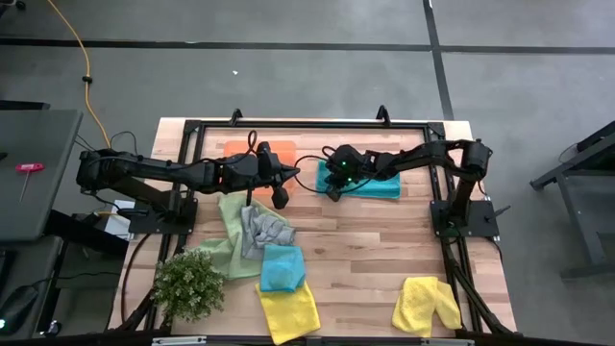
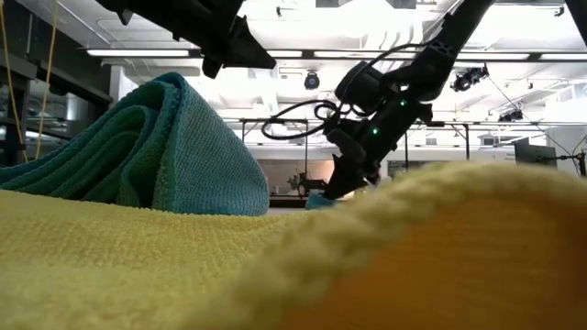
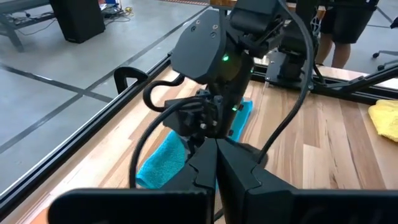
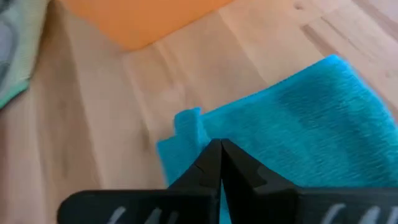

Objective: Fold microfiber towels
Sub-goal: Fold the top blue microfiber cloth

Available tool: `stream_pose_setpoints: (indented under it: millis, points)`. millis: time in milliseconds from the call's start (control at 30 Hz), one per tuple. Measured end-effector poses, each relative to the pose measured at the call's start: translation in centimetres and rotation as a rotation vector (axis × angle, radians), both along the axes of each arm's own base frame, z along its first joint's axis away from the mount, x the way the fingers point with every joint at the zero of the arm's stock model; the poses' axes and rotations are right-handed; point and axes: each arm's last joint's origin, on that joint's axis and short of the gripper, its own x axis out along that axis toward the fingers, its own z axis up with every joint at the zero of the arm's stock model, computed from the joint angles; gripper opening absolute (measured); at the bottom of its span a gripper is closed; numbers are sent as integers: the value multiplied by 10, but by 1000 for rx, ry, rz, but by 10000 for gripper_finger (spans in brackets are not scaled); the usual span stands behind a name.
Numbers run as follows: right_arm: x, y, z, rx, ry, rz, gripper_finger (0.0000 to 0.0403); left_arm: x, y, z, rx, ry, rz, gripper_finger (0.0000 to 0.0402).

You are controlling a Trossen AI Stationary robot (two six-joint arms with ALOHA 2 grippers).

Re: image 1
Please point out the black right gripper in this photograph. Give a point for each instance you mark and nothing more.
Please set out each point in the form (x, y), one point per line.
(353, 168)

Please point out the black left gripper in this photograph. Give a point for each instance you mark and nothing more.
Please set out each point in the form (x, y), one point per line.
(250, 173)

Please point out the blue microfiber towel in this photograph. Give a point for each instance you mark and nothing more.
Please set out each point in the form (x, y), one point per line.
(379, 185)
(281, 269)

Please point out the orange plastic tray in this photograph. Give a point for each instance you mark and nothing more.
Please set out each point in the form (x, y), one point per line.
(240, 149)

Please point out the grey microfiber towel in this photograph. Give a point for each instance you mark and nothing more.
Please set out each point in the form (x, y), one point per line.
(262, 230)

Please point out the light green microfiber towel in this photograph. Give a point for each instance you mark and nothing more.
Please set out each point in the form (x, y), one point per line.
(230, 250)

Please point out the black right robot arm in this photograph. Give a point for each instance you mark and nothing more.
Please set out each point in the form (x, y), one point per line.
(423, 154)

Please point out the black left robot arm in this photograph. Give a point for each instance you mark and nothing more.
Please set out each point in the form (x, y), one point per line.
(144, 168)

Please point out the yellow microfiber towel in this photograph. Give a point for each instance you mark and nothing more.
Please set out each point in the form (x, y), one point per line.
(418, 303)
(288, 317)

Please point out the small green potted plant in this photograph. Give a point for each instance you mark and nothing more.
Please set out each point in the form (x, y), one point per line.
(187, 286)

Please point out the black clamp lever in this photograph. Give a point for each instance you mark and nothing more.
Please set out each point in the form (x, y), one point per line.
(497, 214)
(132, 212)

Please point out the white paper sheet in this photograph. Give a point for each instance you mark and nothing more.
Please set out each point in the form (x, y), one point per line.
(117, 226)

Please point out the dark low desk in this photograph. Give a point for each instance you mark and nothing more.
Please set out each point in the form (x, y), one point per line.
(81, 235)

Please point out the grey desk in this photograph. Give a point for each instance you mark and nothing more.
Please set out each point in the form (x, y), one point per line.
(43, 192)

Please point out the black side table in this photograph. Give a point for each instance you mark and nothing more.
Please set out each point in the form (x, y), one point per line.
(580, 216)

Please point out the black computer mouse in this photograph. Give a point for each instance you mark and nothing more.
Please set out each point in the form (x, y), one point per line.
(19, 303)

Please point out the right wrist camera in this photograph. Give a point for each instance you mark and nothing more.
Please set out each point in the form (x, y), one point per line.
(335, 193)

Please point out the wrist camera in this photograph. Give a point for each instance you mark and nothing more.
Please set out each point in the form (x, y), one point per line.
(280, 198)
(335, 193)

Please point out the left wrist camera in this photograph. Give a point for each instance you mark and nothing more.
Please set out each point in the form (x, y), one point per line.
(280, 198)

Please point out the black frame hook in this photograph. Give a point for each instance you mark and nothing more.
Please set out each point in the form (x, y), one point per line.
(383, 114)
(234, 116)

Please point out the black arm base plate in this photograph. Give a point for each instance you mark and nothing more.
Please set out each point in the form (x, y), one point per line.
(480, 228)
(144, 226)

